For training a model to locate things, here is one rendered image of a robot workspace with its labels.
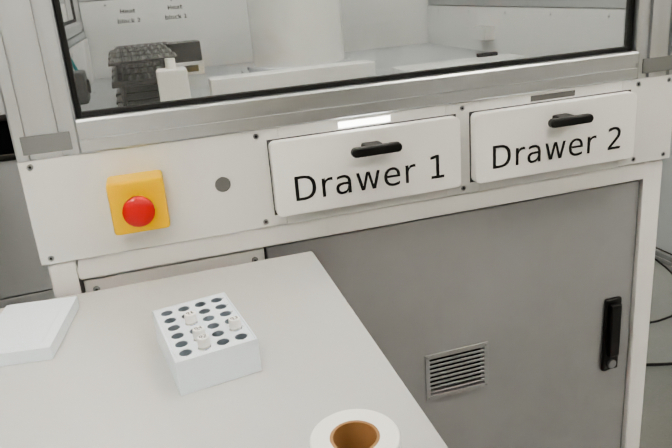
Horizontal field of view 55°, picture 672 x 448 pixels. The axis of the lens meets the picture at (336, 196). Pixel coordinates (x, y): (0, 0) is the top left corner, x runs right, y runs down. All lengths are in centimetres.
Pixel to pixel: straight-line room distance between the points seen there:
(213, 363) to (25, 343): 24
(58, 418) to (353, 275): 51
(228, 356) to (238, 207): 32
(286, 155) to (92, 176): 26
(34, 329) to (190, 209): 25
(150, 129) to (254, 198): 17
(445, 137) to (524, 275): 32
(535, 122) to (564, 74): 9
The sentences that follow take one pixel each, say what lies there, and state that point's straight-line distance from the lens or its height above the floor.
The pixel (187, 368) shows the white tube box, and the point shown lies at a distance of 67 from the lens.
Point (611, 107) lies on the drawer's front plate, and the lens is 114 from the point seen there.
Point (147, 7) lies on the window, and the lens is 91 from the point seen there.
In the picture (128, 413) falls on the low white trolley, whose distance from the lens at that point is 68.
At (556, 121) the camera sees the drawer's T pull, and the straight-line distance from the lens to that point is 104.
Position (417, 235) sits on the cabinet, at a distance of 105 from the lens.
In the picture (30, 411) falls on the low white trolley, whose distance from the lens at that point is 73.
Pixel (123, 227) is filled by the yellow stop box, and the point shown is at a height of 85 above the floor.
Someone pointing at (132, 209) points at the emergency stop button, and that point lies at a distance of 86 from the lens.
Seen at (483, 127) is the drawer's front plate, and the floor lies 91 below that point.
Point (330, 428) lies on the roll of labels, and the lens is 54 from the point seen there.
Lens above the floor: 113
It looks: 18 degrees down
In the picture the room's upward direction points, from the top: 5 degrees counter-clockwise
